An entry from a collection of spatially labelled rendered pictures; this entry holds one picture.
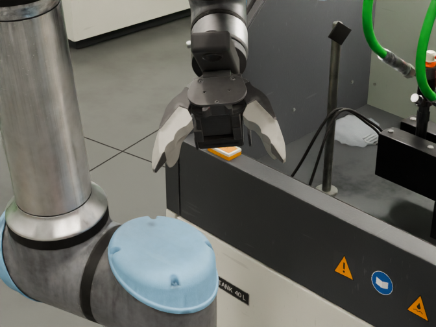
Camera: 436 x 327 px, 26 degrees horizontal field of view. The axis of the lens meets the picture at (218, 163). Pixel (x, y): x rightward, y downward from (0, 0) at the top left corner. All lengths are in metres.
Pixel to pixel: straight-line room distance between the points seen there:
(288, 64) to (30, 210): 0.84
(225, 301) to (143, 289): 0.71
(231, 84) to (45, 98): 0.28
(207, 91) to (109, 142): 2.48
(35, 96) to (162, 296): 0.24
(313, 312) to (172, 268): 0.57
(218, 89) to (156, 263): 0.25
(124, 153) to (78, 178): 2.51
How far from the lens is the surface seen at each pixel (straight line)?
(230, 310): 1.70
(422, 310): 1.38
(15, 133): 0.99
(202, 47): 1.10
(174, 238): 1.04
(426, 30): 1.34
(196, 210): 1.65
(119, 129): 3.71
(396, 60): 1.45
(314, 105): 1.88
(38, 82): 0.95
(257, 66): 1.70
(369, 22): 1.36
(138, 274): 0.99
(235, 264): 1.63
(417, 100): 1.54
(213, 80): 1.16
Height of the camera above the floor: 1.71
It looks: 30 degrees down
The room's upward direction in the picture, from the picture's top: straight up
